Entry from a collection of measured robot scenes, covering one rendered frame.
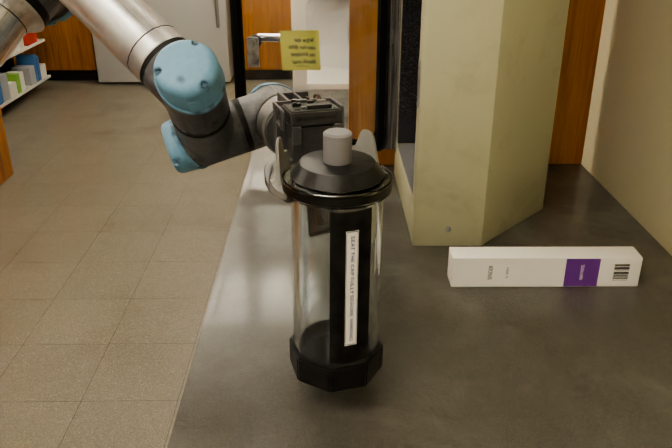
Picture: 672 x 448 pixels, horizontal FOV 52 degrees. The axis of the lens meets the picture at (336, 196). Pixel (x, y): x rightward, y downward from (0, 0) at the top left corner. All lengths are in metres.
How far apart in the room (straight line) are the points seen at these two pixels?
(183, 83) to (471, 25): 0.43
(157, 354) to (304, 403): 1.76
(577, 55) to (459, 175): 0.48
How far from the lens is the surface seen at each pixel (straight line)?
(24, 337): 2.77
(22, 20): 1.11
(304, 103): 0.78
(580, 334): 0.94
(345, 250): 0.65
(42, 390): 2.48
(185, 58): 0.80
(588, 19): 1.45
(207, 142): 0.88
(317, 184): 0.63
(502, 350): 0.88
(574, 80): 1.47
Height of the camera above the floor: 1.44
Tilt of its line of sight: 23 degrees down
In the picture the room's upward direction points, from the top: straight up
